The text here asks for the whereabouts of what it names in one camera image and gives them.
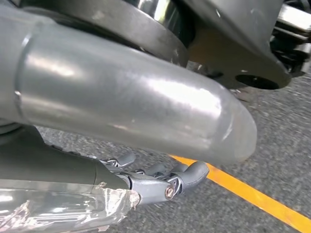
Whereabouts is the clear plastic wrap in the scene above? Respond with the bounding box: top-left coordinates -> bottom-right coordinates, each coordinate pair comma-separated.
0,180 -> 142,233

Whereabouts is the yellow floor tape square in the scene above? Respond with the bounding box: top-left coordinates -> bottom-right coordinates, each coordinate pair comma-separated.
170,154 -> 311,233

